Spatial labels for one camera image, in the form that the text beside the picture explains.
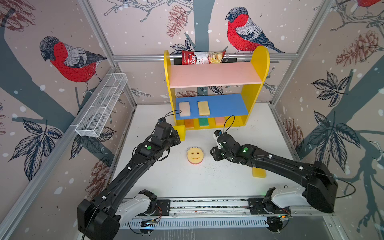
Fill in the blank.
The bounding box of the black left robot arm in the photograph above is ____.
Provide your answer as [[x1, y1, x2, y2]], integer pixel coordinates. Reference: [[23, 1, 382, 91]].
[[77, 118, 181, 240]]

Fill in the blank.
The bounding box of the red cassava chips bag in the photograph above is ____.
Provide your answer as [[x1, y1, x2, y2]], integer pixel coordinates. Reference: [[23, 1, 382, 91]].
[[182, 51, 226, 65]]

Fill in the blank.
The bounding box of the white wire mesh basket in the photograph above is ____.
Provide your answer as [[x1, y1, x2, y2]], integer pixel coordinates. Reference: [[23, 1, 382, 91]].
[[75, 73, 128, 138]]

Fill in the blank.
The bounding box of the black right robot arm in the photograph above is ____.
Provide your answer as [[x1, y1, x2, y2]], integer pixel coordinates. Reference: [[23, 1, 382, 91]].
[[210, 130, 338, 214]]

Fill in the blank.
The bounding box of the orange scrub sponge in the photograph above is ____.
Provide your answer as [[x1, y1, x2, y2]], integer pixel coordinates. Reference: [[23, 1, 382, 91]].
[[184, 119, 195, 129]]

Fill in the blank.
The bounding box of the light pink sponge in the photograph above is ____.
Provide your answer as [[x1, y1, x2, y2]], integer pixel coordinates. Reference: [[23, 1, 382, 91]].
[[179, 102, 191, 118]]

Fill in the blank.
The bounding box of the yellow rectangular sponge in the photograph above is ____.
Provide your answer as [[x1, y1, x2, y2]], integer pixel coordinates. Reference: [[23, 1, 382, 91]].
[[252, 167, 267, 179]]

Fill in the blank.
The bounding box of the green scrub sponge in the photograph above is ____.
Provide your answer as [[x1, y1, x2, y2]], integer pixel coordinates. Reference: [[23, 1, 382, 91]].
[[199, 118, 209, 128]]

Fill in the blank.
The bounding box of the yellow shelf with coloured boards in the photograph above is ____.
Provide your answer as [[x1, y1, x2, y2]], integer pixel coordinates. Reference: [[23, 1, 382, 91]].
[[164, 46, 270, 130]]

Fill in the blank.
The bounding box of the salmon orange sponge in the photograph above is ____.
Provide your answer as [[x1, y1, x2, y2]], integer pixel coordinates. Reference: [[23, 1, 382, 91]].
[[215, 117, 226, 127]]

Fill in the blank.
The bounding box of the smiley face sponge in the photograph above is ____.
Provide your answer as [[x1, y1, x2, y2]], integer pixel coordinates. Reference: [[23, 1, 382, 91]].
[[187, 147, 204, 165]]

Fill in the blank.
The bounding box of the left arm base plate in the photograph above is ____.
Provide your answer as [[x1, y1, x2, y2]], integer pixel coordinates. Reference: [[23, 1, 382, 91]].
[[144, 199, 171, 217]]

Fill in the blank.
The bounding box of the pale yellow sponge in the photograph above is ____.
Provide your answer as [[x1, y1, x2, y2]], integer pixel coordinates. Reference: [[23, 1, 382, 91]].
[[198, 101, 211, 116]]

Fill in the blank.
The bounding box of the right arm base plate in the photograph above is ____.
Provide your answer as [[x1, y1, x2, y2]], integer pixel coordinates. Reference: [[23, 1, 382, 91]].
[[248, 198, 291, 215]]

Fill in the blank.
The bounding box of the small yellow square sponge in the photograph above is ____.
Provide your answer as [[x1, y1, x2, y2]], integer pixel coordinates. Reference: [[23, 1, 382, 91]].
[[173, 125, 186, 142]]

